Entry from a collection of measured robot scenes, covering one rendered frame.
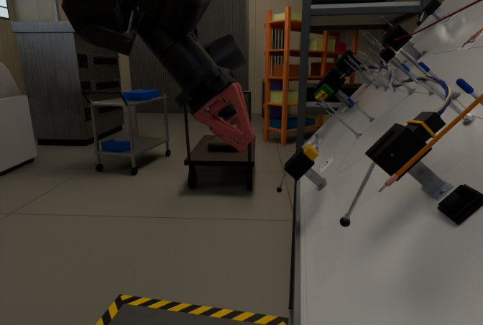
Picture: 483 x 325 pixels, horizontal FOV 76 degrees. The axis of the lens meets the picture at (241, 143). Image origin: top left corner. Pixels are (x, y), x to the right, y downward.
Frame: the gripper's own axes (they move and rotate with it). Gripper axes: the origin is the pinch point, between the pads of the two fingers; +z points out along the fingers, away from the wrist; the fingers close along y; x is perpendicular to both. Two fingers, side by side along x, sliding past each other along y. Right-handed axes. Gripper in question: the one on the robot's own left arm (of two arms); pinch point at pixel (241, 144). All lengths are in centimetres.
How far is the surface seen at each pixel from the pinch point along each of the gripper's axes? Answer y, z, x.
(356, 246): -25.4, 16.5, -11.3
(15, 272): 89, 21, 175
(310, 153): 4.7, 10.7, -12.2
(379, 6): 69, -9, -64
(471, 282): -42.2, 12.1, -18.4
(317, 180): 7.1, 18.7, -10.7
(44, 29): 387, -209, 230
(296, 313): -28.3, 20.5, 0.8
